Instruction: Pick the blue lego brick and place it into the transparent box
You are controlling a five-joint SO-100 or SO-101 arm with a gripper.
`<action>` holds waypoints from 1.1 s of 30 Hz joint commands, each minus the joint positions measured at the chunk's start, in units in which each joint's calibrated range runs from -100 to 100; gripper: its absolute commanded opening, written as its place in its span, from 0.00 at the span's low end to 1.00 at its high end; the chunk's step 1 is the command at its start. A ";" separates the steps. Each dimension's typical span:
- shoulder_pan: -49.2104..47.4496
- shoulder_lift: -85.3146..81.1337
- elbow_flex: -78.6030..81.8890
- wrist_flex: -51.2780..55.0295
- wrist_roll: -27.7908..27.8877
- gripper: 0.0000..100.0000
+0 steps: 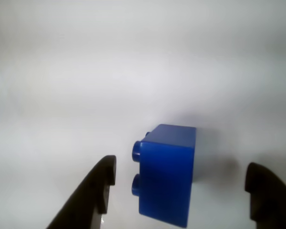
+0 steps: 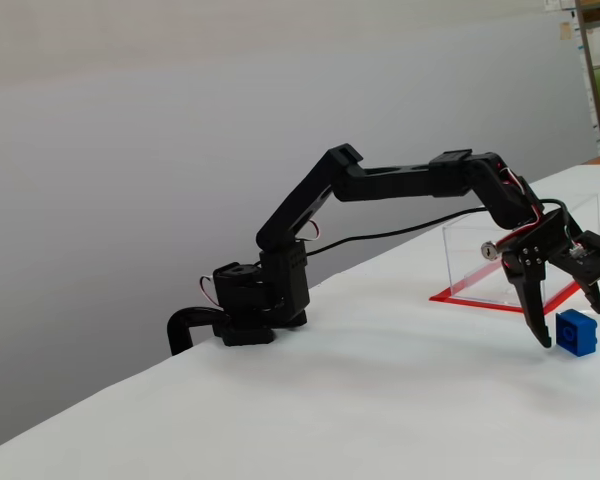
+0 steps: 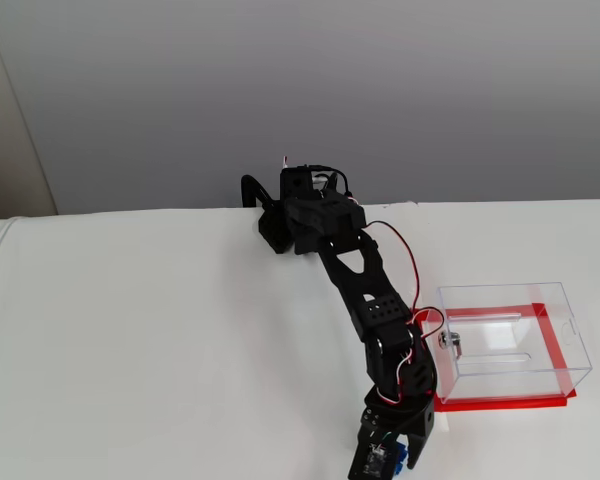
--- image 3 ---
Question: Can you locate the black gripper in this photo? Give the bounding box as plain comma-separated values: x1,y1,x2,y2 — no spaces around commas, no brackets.
354,387,437,472

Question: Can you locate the blue lego brick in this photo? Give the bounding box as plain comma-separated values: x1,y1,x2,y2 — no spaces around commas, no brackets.
393,437,411,474

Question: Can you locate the transparent plastic box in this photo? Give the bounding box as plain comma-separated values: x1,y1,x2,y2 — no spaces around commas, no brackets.
426,282,594,405

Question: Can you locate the silver cam lock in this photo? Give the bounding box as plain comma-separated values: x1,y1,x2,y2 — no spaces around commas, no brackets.
437,329,466,361

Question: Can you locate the red tape rectangle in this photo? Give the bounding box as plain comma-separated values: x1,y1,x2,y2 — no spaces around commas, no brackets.
412,302,579,413

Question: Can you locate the black table clamp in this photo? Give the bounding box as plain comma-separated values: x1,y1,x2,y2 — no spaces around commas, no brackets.
239,173,271,209

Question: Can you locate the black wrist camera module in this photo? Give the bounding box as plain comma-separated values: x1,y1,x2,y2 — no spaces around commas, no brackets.
348,425,406,480

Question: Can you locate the red white wrist servo cable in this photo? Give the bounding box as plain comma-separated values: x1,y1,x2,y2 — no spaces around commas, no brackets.
393,308,445,407

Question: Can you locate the red black forearm servo cable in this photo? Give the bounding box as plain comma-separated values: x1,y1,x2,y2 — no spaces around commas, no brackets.
363,221,423,321

